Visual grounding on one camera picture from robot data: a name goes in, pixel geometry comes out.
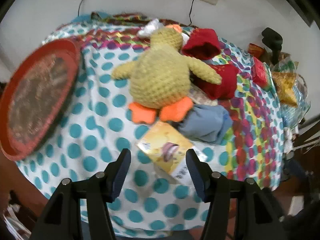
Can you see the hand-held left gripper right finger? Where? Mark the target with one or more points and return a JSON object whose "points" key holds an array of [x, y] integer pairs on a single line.
{"points": [[197, 175]]}

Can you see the round red tray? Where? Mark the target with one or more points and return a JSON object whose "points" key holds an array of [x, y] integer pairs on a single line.
{"points": [[37, 92]]}

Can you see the white plastic wrapper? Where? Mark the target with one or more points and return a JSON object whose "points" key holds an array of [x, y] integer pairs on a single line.
{"points": [[150, 27]]}

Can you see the red sock with gold print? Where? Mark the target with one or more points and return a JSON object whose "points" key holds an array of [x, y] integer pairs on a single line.
{"points": [[222, 82]]}

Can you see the blue cloth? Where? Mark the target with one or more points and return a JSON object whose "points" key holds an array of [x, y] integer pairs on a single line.
{"points": [[207, 125]]}

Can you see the yellow snack bag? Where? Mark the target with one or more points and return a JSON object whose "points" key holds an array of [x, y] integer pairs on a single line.
{"points": [[285, 87]]}

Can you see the red box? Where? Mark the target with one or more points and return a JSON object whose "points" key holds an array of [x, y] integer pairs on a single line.
{"points": [[260, 72]]}

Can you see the orange snack packet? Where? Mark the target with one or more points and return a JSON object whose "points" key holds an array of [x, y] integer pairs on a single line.
{"points": [[256, 50]]}

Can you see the plain red sock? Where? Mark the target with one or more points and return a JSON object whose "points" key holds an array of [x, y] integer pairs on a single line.
{"points": [[202, 45]]}

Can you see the yellow printed packet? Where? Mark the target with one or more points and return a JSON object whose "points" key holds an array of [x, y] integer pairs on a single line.
{"points": [[165, 145]]}

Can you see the yellow crocheted duck toy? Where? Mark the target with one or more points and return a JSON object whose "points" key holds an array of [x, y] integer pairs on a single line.
{"points": [[160, 77]]}

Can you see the polka dot tablecloth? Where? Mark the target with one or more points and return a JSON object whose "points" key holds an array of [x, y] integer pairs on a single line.
{"points": [[95, 135]]}

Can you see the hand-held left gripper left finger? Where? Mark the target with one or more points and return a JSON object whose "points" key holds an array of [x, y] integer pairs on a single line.
{"points": [[121, 173]]}

